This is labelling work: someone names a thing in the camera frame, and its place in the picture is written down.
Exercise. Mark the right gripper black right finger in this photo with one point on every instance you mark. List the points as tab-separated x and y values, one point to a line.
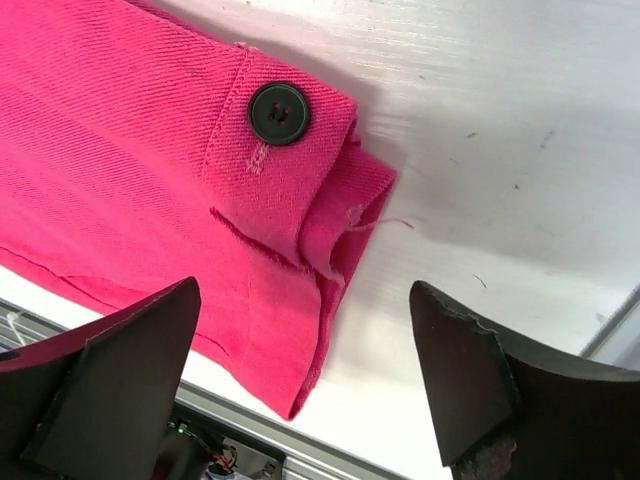
505	406

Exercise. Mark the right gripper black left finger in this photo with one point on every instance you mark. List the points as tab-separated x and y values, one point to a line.
93	402

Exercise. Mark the magenta trousers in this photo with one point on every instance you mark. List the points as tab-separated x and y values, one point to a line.
128	163

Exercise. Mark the black trouser button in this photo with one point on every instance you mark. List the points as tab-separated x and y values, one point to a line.
279	113

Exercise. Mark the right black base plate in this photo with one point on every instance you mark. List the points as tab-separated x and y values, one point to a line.
196	446

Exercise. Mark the aluminium rail frame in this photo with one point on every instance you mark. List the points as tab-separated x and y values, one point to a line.
305	458

